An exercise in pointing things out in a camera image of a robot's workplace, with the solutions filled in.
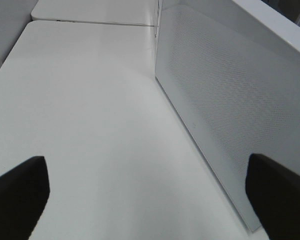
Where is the white microwave door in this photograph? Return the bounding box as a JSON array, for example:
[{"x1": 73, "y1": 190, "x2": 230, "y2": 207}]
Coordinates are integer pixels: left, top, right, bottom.
[{"x1": 155, "y1": 0, "x2": 300, "y2": 232}]

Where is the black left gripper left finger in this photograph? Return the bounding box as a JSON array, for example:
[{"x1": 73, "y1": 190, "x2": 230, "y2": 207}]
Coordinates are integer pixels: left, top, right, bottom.
[{"x1": 0, "y1": 156, "x2": 50, "y2": 240}]

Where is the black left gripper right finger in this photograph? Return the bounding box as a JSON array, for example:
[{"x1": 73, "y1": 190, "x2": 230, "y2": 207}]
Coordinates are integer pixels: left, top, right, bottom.
[{"x1": 245, "y1": 153, "x2": 300, "y2": 240}]

